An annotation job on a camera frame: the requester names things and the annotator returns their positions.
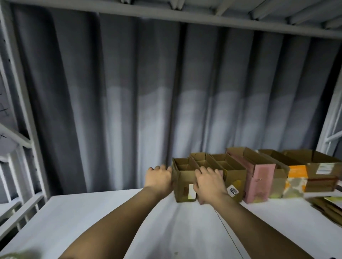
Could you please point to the pink lettered cardboard box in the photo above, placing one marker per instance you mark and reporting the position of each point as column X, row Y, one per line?
column 259, row 179
column 197, row 158

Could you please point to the printed brown cardboard box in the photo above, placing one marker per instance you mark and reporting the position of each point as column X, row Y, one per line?
column 320, row 171

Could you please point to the orange and white carton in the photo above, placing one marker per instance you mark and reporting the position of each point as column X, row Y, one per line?
column 296, row 184

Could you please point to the brown box with white label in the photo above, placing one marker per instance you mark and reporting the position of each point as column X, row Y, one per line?
column 183, row 184

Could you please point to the small brown labelled carton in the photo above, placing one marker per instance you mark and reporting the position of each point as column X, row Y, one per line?
column 278, row 184

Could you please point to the person's right forearm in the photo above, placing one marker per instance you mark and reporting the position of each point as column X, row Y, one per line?
column 262, row 229

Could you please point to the person's right hand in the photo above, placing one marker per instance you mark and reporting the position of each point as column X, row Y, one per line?
column 209, row 184

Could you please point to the person's left forearm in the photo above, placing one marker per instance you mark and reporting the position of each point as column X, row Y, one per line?
column 109, row 229

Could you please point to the handwritten paper sheet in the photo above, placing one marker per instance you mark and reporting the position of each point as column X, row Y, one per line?
column 6, row 141

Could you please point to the pile of cardboard boxes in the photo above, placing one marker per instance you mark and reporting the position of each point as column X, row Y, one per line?
column 328, row 208

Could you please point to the brown box with 7020 sticker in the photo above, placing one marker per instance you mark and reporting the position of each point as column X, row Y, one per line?
column 235, row 173

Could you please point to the person's left hand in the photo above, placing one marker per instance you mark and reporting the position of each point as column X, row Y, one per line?
column 159, row 180

